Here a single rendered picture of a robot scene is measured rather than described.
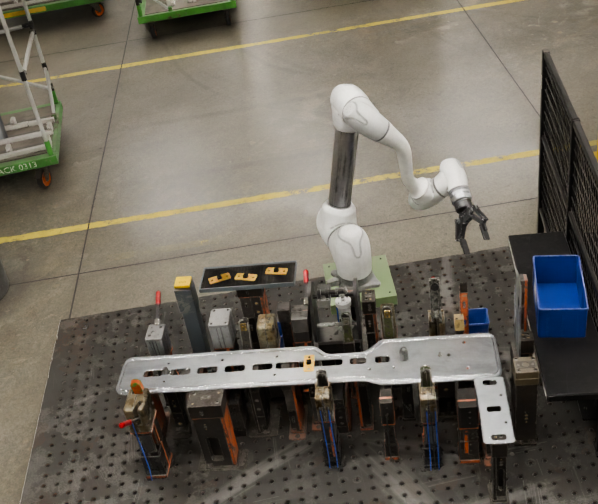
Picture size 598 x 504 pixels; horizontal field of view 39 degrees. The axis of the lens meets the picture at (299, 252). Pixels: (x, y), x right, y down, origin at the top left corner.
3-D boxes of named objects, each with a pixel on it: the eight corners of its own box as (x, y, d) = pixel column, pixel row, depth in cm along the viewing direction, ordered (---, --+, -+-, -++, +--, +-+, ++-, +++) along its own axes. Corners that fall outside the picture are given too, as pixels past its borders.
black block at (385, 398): (382, 465, 303) (374, 408, 286) (381, 442, 312) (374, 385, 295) (404, 464, 302) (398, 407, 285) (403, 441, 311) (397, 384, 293)
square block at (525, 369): (514, 446, 301) (515, 373, 280) (510, 429, 308) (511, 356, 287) (537, 445, 300) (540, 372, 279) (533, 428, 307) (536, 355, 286)
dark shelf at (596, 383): (546, 402, 276) (546, 396, 274) (508, 240, 348) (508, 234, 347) (617, 398, 273) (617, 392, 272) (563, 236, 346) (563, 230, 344)
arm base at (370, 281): (321, 275, 387) (320, 265, 383) (367, 262, 390) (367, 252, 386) (333, 299, 372) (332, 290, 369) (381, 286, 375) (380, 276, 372)
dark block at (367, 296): (371, 383, 336) (361, 301, 311) (371, 371, 341) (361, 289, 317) (384, 383, 335) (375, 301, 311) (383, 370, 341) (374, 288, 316)
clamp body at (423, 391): (419, 473, 298) (413, 403, 278) (417, 446, 308) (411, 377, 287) (445, 471, 297) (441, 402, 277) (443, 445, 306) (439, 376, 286)
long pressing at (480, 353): (112, 401, 307) (111, 398, 306) (126, 357, 325) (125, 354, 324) (503, 378, 289) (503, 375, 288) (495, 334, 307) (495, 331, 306)
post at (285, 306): (291, 386, 341) (276, 310, 317) (292, 377, 345) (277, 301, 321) (303, 386, 340) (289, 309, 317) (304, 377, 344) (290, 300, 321)
